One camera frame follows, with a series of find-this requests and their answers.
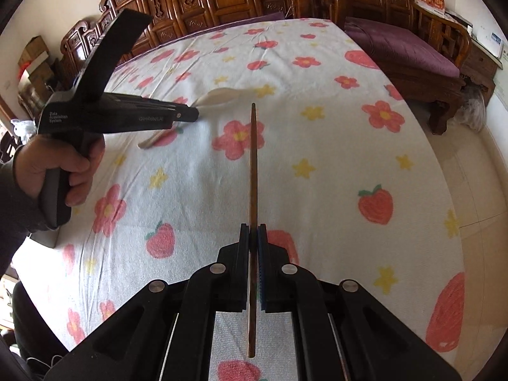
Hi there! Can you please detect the person's left forearm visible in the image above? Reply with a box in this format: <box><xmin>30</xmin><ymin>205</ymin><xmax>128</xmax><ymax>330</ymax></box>
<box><xmin>0</xmin><ymin>155</ymin><xmax>45</xmax><ymax>279</ymax></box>

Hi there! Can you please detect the white cable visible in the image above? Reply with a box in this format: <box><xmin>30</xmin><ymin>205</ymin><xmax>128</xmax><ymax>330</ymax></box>
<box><xmin>24</xmin><ymin>354</ymin><xmax>65</xmax><ymax>371</ymax></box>

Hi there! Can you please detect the flower and strawberry printed blanket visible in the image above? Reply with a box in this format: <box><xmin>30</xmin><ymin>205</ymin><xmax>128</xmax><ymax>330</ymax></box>
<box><xmin>8</xmin><ymin>18</ymin><xmax>465</xmax><ymax>381</ymax></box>

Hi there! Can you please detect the white box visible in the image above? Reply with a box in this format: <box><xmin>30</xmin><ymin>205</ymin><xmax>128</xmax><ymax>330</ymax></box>
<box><xmin>472</xmin><ymin>24</ymin><xmax>508</xmax><ymax>63</ymax></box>

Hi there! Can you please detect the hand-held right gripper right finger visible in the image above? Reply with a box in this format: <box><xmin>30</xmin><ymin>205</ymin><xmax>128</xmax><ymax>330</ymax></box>
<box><xmin>257</xmin><ymin>224</ymin><xmax>463</xmax><ymax>381</ymax></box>

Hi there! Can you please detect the dark wooden chopstick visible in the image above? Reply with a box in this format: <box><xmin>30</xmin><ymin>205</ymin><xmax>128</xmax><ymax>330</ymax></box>
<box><xmin>246</xmin><ymin>102</ymin><xmax>259</xmax><ymax>360</ymax></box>

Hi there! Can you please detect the person's left hand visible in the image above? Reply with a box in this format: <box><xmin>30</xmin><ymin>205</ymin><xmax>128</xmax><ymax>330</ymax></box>
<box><xmin>14</xmin><ymin>132</ymin><xmax>106</xmax><ymax>207</ymax></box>

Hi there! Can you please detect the cardboard box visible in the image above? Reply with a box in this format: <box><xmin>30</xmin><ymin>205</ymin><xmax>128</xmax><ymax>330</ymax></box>
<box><xmin>18</xmin><ymin>36</ymin><xmax>55</xmax><ymax>85</ymax></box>

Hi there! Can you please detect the person's dark clothed body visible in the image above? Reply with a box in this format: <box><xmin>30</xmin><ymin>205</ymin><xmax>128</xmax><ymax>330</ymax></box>
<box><xmin>11</xmin><ymin>281</ymin><xmax>69</xmax><ymax>368</ymax></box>

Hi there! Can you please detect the purple seat cushion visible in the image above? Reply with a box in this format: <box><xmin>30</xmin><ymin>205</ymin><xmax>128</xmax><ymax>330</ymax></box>
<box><xmin>343</xmin><ymin>18</ymin><xmax>461</xmax><ymax>79</ymax></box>

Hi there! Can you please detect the wooden side table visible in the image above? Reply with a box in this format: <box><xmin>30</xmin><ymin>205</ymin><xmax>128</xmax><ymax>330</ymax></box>
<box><xmin>462</xmin><ymin>37</ymin><xmax>501</xmax><ymax>93</ymax></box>

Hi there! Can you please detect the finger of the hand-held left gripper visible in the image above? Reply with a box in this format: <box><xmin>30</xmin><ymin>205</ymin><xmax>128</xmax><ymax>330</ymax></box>
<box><xmin>131</xmin><ymin>96</ymin><xmax>200</xmax><ymax>124</ymax></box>

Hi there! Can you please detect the white ceramic spoon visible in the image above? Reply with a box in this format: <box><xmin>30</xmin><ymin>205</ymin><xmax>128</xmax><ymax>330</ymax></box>
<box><xmin>137</xmin><ymin>87</ymin><xmax>249</xmax><ymax>150</ymax></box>

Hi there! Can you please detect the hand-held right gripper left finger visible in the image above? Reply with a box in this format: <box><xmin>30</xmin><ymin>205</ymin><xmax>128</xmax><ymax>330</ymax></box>
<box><xmin>43</xmin><ymin>224</ymin><xmax>251</xmax><ymax>381</ymax></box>

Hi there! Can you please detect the clear plastic bag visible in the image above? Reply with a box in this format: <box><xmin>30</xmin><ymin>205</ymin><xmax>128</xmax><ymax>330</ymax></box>
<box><xmin>462</xmin><ymin>87</ymin><xmax>487</xmax><ymax>130</ymax></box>

